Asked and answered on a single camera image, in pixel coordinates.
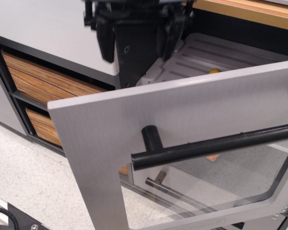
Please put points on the grey oven rack tray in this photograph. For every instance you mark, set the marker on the grey oven rack tray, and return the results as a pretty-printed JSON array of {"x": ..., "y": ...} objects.
[{"x": 199, "y": 54}]

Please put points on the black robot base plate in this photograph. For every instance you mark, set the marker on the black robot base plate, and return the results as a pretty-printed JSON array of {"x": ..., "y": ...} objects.
[{"x": 25, "y": 221}]

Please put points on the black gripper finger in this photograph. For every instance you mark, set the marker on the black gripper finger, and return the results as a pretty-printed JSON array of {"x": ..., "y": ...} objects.
[
  {"x": 169, "y": 35},
  {"x": 106, "y": 39}
]

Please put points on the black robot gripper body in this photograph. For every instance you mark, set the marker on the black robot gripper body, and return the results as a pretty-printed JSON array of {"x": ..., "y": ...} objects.
[{"x": 162, "y": 12}]

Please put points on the wood-grain storage bin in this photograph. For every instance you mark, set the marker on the wood-grain storage bin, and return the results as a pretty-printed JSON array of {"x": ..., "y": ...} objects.
[
  {"x": 43, "y": 126},
  {"x": 44, "y": 84}
]

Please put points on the grey toy kitchen cabinet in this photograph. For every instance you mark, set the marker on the grey toy kitchen cabinet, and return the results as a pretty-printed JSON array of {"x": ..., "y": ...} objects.
[{"x": 52, "y": 33}]

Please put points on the grey lower drawer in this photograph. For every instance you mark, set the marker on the grey lower drawer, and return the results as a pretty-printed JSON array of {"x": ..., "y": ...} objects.
[{"x": 258, "y": 178}]

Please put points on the lower wood-grain storage bin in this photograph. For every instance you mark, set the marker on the lower wood-grain storage bin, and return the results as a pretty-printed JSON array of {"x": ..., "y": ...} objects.
[{"x": 43, "y": 126}]

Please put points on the orange toy salmon piece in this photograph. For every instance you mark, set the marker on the orange toy salmon piece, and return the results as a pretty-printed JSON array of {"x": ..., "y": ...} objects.
[{"x": 212, "y": 158}]

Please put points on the wooden countertop edge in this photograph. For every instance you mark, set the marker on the wooden countertop edge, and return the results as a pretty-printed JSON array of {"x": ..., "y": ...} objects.
[{"x": 259, "y": 11}]

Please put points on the upper wood-grain storage bin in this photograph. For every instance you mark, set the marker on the upper wood-grain storage bin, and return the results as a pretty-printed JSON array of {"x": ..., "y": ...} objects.
[{"x": 44, "y": 84}]

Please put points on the grey toy oven door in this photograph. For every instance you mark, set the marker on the grey toy oven door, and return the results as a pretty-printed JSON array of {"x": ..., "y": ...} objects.
[{"x": 100, "y": 132}]

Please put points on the black drawer handle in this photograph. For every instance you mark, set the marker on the black drawer handle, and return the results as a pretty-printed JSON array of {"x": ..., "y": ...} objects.
[{"x": 191, "y": 194}]

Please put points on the black oven door handle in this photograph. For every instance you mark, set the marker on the black oven door handle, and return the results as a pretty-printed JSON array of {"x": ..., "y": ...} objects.
[{"x": 156, "y": 154}]

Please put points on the yellow toy food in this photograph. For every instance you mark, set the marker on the yellow toy food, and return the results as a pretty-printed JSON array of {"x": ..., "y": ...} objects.
[{"x": 214, "y": 71}]

